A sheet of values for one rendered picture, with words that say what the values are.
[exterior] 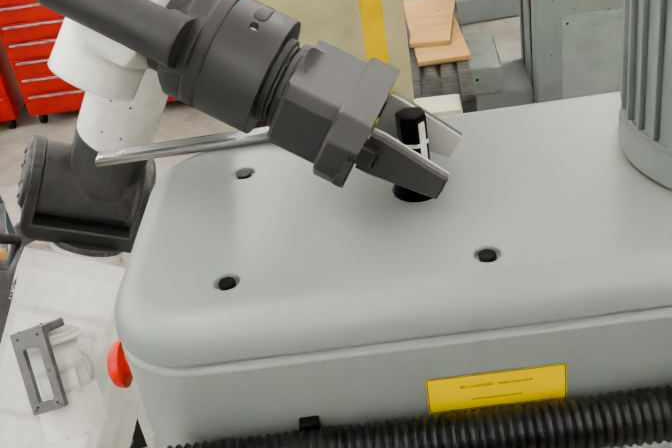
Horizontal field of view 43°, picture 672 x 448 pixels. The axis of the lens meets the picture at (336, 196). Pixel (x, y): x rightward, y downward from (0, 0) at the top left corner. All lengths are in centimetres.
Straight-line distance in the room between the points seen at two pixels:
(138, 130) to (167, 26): 42
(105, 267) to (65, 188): 11
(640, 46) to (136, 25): 32
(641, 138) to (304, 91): 23
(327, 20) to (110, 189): 144
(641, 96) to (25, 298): 73
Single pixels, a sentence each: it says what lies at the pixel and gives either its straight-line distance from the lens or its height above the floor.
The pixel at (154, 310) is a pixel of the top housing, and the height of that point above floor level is 189.
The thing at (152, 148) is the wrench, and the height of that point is 190.
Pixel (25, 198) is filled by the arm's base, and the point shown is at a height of 176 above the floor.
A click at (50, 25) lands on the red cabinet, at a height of 68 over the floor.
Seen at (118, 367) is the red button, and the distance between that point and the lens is 72.
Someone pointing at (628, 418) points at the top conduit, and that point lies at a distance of 57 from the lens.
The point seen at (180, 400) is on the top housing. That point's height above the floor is 183.
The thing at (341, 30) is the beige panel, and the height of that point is 140.
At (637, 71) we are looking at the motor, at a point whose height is 196.
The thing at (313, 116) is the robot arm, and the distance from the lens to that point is 56.
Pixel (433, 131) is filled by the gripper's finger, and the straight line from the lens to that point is 62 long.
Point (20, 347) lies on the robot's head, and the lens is 94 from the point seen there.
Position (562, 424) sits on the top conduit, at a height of 180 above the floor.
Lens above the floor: 221
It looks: 31 degrees down
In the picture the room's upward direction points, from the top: 10 degrees counter-clockwise
